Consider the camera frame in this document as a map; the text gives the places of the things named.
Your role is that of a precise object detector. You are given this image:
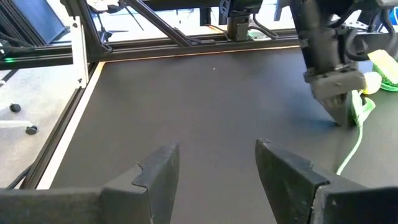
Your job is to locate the dark blue panel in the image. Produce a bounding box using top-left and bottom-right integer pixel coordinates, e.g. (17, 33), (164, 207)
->
(0, 0), (71, 47)

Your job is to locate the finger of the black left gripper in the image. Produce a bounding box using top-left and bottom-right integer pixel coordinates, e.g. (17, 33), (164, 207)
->
(318, 91), (351, 127)
(347, 91), (357, 127)

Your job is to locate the green cable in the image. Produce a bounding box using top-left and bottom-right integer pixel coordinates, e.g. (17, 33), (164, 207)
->
(335, 71), (382, 175)

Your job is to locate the black device green light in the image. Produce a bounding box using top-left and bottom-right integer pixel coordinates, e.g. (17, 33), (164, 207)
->
(0, 39), (22, 63)

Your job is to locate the white furniture leg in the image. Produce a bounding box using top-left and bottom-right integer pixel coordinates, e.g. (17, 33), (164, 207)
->
(0, 119), (34, 129)

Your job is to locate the black table mat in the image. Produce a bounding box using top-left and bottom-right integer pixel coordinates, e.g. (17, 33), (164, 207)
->
(49, 45), (398, 224)

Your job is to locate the black cable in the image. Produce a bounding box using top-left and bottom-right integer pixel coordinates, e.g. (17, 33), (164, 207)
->
(5, 166), (32, 190)

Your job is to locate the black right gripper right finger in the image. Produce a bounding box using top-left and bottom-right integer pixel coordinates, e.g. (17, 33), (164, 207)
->
(254, 138), (371, 224)

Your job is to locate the black aluminium table frame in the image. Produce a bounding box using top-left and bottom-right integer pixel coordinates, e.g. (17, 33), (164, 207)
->
(0, 0), (301, 190)

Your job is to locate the yellow tape tag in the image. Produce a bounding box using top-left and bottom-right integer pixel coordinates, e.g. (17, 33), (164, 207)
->
(368, 49), (398, 85)

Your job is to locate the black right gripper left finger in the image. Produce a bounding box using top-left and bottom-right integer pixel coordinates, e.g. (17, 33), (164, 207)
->
(99, 141), (181, 224)

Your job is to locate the white upright plate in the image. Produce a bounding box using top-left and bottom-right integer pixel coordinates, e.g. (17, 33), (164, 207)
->
(70, 17), (90, 88)

